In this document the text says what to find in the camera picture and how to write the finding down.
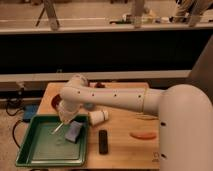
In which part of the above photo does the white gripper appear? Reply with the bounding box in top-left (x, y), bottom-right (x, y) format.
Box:
top-left (59, 112), bottom-right (76, 125)

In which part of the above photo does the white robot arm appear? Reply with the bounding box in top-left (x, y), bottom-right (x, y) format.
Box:
top-left (59, 74), bottom-right (213, 171)

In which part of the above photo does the green plastic tray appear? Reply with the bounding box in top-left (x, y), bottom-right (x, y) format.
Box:
top-left (15, 114), bottom-right (89, 168)

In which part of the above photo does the dark red bowl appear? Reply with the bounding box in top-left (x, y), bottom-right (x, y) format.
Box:
top-left (51, 94), bottom-right (61, 110)

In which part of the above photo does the blue sponge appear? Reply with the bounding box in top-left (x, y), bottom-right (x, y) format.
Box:
top-left (65, 121), bottom-right (83, 143)

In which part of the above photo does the blue cup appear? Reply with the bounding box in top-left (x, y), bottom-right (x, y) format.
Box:
top-left (83, 103), bottom-right (95, 110)

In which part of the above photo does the white paper cup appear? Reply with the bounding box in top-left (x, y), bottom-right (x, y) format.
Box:
top-left (89, 110), bottom-right (109, 126)

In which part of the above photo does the blue box on floor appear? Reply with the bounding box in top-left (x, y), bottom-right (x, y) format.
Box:
top-left (23, 105), bottom-right (38, 122)

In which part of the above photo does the black remote control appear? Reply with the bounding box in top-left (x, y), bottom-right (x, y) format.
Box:
top-left (99, 130), bottom-right (108, 154)

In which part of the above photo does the dark red grape toy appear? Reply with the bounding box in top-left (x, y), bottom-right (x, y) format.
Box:
top-left (94, 82), bottom-right (105, 88)

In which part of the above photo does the orange carrot toy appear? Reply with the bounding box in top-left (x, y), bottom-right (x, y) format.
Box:
top-left (130, 132), bottom-right (157, 140)

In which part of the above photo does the black cable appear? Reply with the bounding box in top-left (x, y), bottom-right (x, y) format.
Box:
top-left (5, 87), bottom-right (26, 117)

